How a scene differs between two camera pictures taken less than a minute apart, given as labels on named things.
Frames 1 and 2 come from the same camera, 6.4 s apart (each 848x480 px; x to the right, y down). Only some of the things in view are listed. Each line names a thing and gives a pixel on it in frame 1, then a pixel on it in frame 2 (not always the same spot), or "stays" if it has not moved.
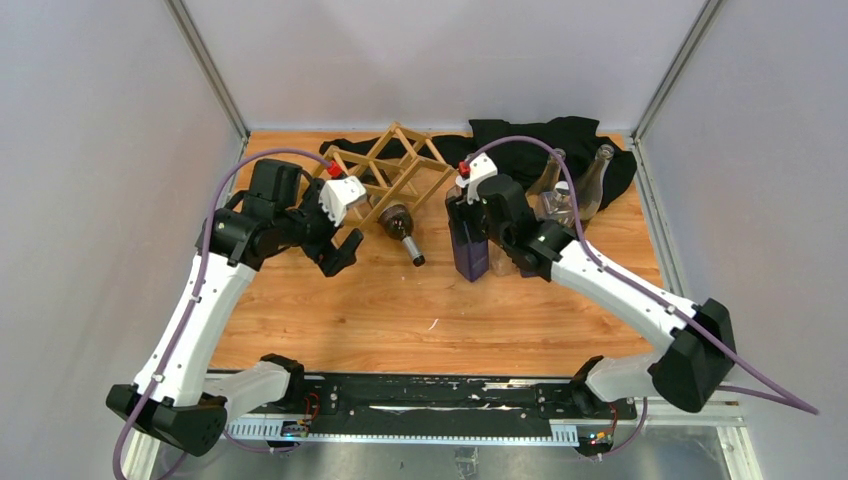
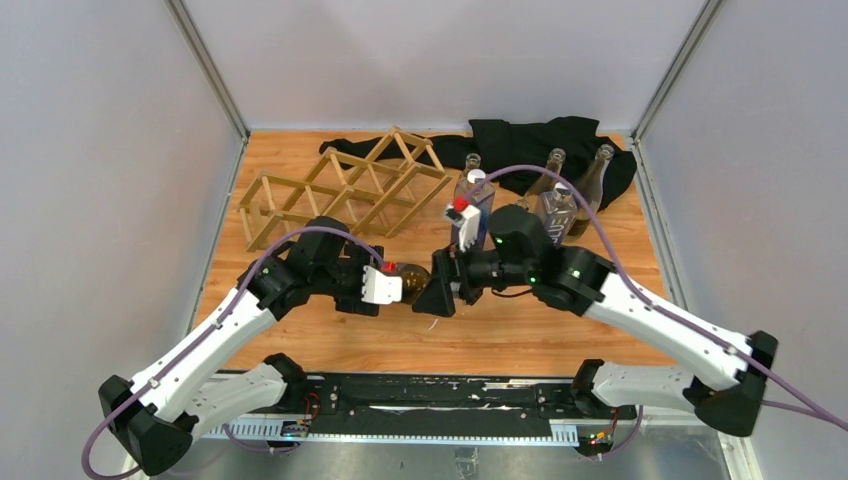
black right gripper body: [473, 215] to [476, 270]
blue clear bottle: [556, 205] stays
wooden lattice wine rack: [404, 168] stays
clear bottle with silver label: [590, 185] stays
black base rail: [440, 410] stays
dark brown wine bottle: [397, 221] to [415, 278]
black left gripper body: [316, 227] to [344, 279]
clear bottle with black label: [546, 183] stays
